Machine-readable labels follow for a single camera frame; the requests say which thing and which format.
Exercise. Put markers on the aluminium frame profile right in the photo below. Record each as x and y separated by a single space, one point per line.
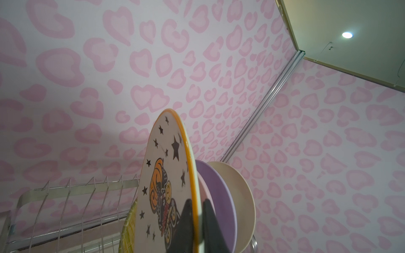
264 103

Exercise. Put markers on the stainless steel dish rack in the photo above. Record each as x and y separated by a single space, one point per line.
73 218

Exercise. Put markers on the white star cartoon plate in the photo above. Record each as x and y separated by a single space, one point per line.
168 179

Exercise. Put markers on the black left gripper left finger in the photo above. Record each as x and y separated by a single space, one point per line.
183 239

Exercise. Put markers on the purple plate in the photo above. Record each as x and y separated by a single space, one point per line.
222 201

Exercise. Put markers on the cream beige plate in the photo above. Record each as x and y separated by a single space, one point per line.
244 205

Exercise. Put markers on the green yellow woven plate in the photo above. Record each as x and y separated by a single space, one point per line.
127 241

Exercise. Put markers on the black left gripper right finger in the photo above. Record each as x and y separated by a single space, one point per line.
214 241

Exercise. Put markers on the round ceiling light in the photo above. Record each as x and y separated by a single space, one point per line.
347 35

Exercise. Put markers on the pink plate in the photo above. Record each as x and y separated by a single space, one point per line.
205 193

